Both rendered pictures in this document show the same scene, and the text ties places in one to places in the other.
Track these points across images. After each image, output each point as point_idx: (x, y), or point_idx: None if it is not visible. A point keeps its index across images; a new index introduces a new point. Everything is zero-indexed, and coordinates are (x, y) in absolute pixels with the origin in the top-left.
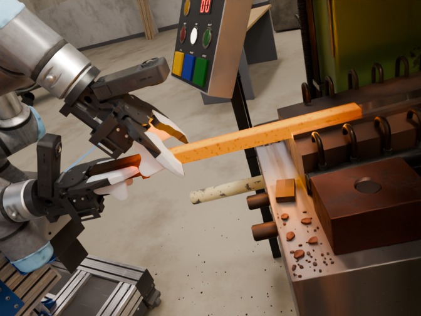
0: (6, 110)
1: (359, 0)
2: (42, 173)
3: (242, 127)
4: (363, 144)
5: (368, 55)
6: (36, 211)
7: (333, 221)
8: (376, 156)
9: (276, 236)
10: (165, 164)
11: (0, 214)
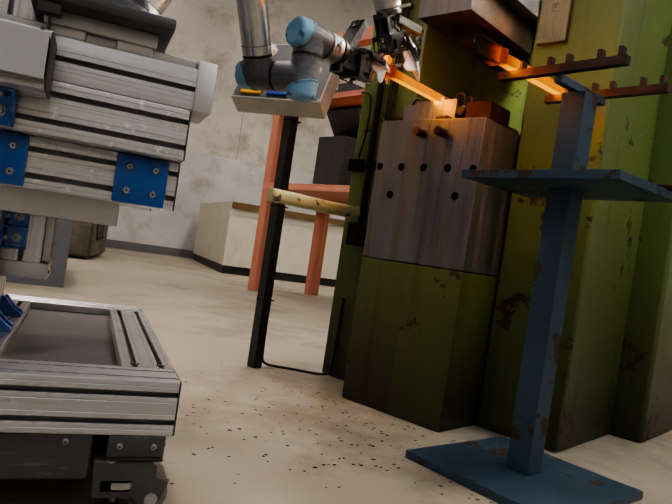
0: (166, 2)
1: (428, 81)
2: (358, 35)
3: (285, 170)
4: None
5: None
6: (348, 53)
7: (492, 102)
8: None
9: (447, 133)
10: (418, 68)
11: (332, 39)
